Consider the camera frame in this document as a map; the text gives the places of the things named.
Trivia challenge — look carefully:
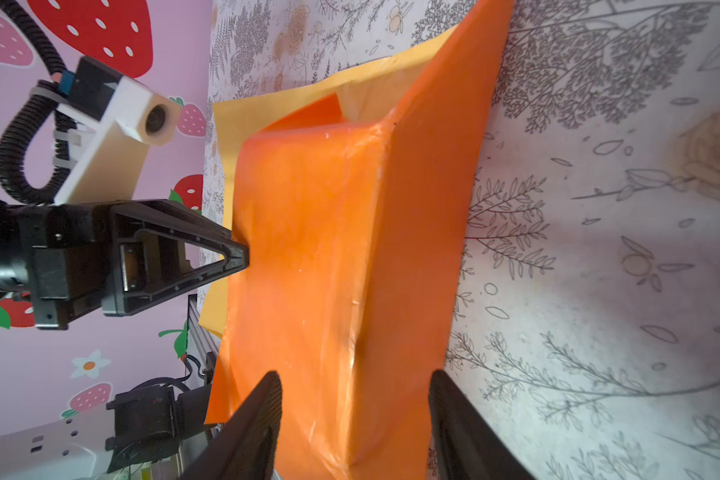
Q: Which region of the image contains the orange yellow wrapping paper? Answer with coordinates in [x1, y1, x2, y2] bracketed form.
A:
[202, 1, 513, 479]

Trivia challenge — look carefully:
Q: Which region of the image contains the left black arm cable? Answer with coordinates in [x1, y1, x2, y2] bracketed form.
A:
[0, 0, 79, 206]

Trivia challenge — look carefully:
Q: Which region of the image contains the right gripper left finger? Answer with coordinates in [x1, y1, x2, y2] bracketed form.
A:
[180, 371, 282, 480]

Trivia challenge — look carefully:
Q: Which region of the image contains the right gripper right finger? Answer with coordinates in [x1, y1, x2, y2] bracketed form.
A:
[428, 370, 532, 480]

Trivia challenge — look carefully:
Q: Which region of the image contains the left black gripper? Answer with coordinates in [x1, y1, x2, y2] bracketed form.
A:
[0, 200, 250, 330]

